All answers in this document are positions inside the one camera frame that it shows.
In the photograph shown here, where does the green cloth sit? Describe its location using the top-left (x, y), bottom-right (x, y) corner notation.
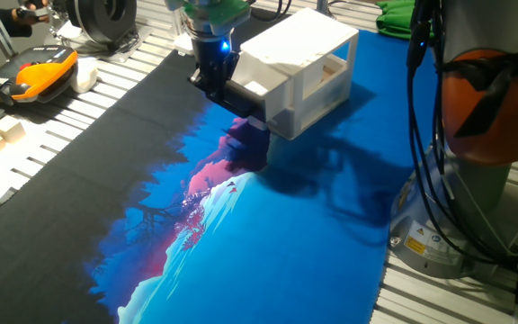
top-left (374, 0), bottom-right (422, 41)

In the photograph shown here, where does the person's hand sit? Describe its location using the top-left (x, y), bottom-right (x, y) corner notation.
top-left (11, 0), bottom-right (51, 24)

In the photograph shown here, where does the large pale wooden block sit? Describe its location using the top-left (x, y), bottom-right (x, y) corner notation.
top-left (0, 115), bottom-right (26, 144)

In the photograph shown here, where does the white drawer with black handle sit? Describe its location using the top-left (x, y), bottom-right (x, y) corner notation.
top-left (220, 51), bottom-right (292, 131)

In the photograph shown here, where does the blue landscape printed mat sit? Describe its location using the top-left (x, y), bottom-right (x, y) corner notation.
top-left (0, 2), bottom-right (438, 324)

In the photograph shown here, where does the orange black teach pendant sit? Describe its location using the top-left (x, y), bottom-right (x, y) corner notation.
top-left (0, 44), bottom-right (79, 105)

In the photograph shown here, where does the black round spool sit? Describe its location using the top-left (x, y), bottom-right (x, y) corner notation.
top-left (65, 0), bottom-right (138, 46)

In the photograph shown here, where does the white power strip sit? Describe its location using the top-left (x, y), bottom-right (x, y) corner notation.
top-left (173, 31), bottom-right (196, 58)

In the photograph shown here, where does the black velcro strap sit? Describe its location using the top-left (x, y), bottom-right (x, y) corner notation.
top-left (438, 48), bottom-right (518, 140)

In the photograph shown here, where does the black robot base cable bundle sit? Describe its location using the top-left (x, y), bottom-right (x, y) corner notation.
top-left (405, 0), bottom-right (518, 271)

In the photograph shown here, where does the white cabinet frame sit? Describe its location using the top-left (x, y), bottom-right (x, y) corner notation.
top-left (239, 7), bottom-right (360, 140)

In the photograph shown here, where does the black silver handheld device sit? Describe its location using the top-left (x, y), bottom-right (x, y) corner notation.
top-left (15, 0), bottom-right (69, 32)

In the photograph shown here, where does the white plastic object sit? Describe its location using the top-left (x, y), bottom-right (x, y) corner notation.
top-left (69, 57), bottom-right (99, 95)

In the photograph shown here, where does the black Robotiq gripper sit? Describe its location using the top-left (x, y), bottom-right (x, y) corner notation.
top-left (188, 35), bottom-right (242, 104)

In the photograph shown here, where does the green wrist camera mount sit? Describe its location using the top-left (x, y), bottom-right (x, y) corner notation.
top-left (194, 0), bottom-right (252, 26)

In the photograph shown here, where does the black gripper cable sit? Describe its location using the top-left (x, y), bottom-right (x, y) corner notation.
top-left (245, 0), bottom-right (292, 23)

